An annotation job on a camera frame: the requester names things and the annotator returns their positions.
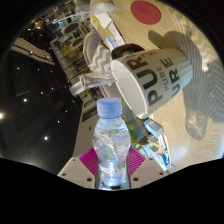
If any group of dining chairs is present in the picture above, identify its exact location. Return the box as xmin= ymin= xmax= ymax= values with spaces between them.
xmin=49 ymin=3 xmax=91 ymax=51

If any grey curved sofa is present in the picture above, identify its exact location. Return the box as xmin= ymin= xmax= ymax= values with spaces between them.
xmin=82 ymin=30 xmax=116 ymax=101

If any clear water bottle blue cap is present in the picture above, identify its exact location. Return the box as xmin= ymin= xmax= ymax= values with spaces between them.
xmin=92 ymin=96 xmax=131 ymax=190

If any yellow square table card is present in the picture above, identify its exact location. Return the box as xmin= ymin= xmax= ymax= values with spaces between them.
xmin=90 ymin=15 xmax=99 ymax=29

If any flat round red coaster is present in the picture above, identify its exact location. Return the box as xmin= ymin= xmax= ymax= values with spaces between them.
xmin=130 ymin=0 xmax=162 ymax=26

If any small light blue carton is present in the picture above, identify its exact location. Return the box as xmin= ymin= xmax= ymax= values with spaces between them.
xmin=143 ymin=118 xmax=165 ymax=138

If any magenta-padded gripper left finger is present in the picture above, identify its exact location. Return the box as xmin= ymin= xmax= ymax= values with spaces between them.
xmin=57 ymin=147 xmax=99 ymax=190

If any white printed menu sheet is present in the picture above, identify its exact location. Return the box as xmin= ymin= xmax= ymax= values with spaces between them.
xmin=146 ymin=133 xmax=178 ymax=173

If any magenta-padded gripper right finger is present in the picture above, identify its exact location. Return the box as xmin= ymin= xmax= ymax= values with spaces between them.
xmin=125 ymin=146 xmax=168 ymax=190

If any group of ceiling lights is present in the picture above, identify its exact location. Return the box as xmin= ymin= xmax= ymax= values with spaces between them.
xmin=0 ymin=66 xmax=61 ymax=141

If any white mug with black lettering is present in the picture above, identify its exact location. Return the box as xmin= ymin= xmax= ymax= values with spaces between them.
xmin=110 ymin=43 xmax=194 ymax=120

